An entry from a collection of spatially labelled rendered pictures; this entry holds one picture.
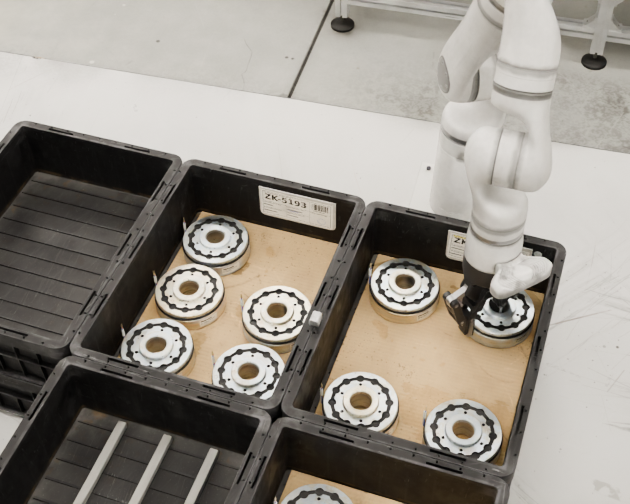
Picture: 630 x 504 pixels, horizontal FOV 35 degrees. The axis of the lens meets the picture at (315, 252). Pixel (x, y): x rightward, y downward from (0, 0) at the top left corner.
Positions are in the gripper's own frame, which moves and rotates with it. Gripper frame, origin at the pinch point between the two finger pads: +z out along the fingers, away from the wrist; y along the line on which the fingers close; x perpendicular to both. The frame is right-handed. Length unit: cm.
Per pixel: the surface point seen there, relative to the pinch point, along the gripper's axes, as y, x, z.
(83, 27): -6, -219, 84
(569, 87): -126, -110, 85
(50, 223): 47, -53, 2
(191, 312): 35.8, -21.7, -0.8
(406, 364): 12.7, -0.1, 2.5
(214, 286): 30.7, -24.7, -0.6
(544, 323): -2.6, 9.4, -7.5
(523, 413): 8.6, 19.3, -7.4
